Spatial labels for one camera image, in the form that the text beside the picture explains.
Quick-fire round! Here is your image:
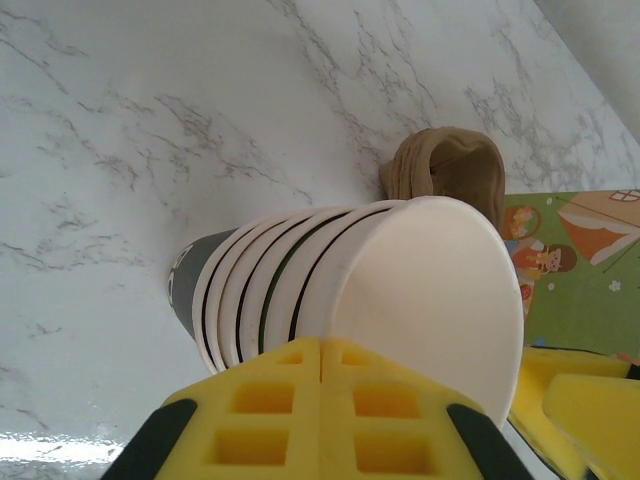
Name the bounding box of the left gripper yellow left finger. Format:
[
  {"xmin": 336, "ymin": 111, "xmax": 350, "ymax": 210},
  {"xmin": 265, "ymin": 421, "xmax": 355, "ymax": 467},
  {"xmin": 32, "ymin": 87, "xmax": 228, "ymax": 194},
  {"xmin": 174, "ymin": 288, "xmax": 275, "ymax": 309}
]
[{"xmin": 102, "ymin": 337, "xmax": 322, "ymax": 480}]

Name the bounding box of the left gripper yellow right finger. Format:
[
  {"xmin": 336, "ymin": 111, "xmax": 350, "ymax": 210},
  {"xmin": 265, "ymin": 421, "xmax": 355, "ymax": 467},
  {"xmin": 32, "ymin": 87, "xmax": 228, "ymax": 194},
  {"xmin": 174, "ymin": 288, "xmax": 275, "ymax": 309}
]
[{"xmin": 319, "ymin": 337, "xmax": 536, "ymax": 480}]

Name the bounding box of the white green paper bag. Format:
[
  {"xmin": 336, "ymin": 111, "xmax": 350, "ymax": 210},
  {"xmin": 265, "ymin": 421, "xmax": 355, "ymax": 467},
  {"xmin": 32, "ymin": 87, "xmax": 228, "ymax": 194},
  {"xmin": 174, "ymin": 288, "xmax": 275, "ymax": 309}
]
[{"xmin": 499, "ymin": 188, "xmax": 640, "ymax": 362}]

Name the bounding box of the beige paper cup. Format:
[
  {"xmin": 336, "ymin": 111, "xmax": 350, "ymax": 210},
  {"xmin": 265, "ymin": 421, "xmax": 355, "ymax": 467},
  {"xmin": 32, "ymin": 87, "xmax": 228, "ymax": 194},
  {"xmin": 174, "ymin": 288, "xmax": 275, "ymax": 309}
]
[{"xmin": 319, "ymin": 196, "xmax": 527, "ymax": 435}]

